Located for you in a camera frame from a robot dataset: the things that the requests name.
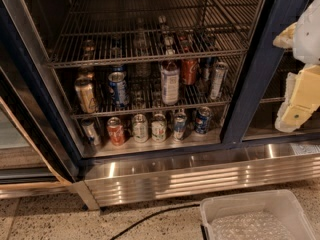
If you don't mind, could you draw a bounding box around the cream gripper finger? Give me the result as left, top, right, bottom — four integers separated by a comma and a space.
273, 23, 297, 49

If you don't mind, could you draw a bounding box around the clear water bottle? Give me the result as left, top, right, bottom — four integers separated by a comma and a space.
134, 18, 151, 78

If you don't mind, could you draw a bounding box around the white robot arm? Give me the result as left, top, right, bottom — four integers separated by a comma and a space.
273, 0, 320, 133

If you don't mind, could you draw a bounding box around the white label juice bottle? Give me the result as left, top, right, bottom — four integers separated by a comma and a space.
160, 60, 180, 105

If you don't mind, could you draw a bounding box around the stainless steel fridge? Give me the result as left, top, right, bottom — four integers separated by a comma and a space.
0, 0, 320, 210

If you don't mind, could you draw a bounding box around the red can bottom shelf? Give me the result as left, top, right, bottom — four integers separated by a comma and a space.
107, 117, 125, 146

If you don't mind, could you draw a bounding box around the open fridge door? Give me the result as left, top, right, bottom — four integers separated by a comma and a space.
0, 65, 74, 198

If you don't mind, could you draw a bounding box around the tall silver can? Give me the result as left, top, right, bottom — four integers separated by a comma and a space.
209, 62, 229, 100

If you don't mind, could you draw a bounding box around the dark can behind red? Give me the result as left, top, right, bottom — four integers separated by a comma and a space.
200, 57, 214, 81

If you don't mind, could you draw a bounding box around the red Coca-Cola can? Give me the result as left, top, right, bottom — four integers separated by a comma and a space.
181, 58, 199, 85

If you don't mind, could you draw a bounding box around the blue Pepsi can bottom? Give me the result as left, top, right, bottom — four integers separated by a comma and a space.
194, 106, 212, 134

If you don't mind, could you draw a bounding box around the blue pepsi can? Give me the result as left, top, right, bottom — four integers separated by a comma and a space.
194, 106, 212, 134
108, 72, 129, 108

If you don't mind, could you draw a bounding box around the clear plastic bin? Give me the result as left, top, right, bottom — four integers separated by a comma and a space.
200, 190, 317, 240

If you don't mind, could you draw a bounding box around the blue silver can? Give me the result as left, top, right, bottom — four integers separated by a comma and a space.
173, 112, 187, 141

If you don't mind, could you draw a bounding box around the green white can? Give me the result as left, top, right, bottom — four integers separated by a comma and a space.
151, 114, 167, 142
132, 114, 149, 143

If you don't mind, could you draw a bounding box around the gold beverage can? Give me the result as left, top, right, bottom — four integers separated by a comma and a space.
75, 77, 98, 114

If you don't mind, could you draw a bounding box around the silver can bottom left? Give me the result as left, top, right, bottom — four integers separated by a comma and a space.
81, 119, 101, 146

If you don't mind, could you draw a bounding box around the upper wire shelf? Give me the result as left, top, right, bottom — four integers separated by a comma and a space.
49, 0, 263, 69

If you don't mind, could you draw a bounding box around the middle wire shelf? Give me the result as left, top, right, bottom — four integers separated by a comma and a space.
58, 56, 242, 119

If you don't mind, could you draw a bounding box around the black cable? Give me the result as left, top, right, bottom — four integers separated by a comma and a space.
109, 202, 201, 240

